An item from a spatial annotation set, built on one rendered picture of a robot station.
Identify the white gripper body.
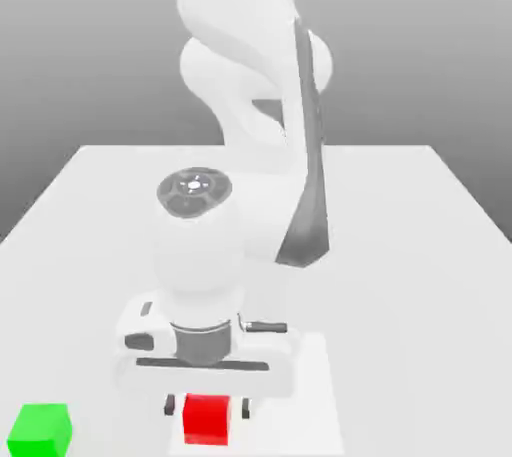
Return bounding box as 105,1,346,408
114,355,301,399

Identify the small red cube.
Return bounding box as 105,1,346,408
182,393,232,447

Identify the small green cube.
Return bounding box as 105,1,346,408
6,402,74,457

